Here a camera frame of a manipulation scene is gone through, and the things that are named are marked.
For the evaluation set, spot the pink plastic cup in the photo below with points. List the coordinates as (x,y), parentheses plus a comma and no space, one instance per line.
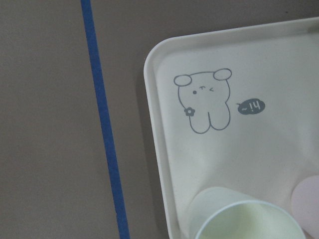
(305,205)

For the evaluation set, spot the cream plastic tray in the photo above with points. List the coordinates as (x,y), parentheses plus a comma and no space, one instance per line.
(236,108)

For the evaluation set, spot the cream white cup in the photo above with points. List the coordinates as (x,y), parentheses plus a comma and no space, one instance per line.
(221,213)

